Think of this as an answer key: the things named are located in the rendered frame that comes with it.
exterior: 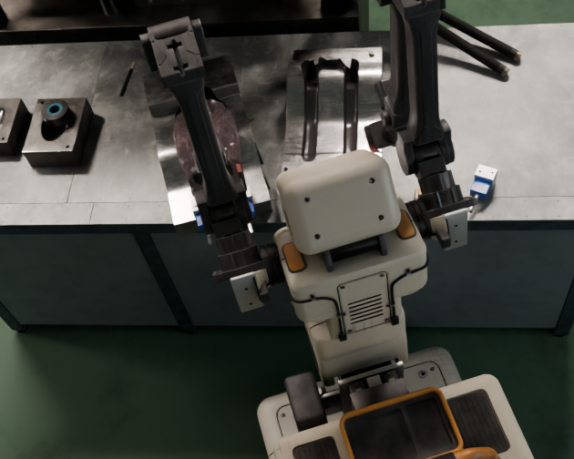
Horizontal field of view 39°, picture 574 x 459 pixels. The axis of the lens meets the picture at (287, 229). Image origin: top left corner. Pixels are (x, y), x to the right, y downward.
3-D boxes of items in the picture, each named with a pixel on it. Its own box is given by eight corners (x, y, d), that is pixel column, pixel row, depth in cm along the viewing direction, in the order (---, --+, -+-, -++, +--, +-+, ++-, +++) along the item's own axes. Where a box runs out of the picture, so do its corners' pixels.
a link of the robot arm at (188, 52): (148, 66, 134) (206, 50, 134) (138, 23, 143) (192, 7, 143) (209, 243, 166) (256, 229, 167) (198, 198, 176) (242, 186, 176)
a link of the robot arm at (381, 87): (386, 125, 175) (425, 113, 176) (370, 75, 176) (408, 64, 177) (379, 137, 187) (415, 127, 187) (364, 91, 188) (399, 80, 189)
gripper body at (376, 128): (367, 125, 195) (371, 117, 187) (408, 113, 195) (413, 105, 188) (375, 151, 194) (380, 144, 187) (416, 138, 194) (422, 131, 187)
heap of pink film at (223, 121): (248, 168, 219) (243, 150, 213) (184, 185, 219) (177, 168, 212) (229, 99, 234) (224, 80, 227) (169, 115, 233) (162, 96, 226)
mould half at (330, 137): (382, 198, 216) (381, 168, 205) (284, 200, 219) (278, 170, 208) (382, 61, 243) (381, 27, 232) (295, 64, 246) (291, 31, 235)
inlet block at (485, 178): (478, 220, 209) (480, 209, 205) (459, 214, 211) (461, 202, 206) (496, 181, 215) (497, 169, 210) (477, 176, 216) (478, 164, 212)
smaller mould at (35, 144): (80, 166, 234) (72, 150, 228) (31, 167, 236) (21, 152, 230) (94, 112, 245) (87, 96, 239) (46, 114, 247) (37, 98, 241)
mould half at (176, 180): (272, 211, 218) (267, 188, 209) (178, 236, 217) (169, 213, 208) (235, 80, 245) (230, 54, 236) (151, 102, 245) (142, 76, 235)
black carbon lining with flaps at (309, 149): (358, 165, 214) (357, 143, 206) (298, 167, 216) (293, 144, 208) (361, 68, 233) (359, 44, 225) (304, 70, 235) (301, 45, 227)
